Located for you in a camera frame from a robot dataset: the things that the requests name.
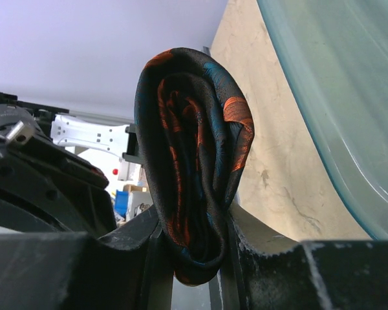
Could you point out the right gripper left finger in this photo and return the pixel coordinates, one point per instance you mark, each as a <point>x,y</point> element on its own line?
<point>125,269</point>

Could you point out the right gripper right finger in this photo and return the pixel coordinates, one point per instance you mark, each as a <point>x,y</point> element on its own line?
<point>266,270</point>

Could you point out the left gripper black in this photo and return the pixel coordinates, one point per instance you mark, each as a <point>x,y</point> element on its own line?
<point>43,187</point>

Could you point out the clear teal plastic bin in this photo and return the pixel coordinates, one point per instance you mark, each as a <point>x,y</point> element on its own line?
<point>334,55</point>

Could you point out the dark floral orange tie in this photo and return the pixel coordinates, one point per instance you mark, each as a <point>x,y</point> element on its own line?
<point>195,130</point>

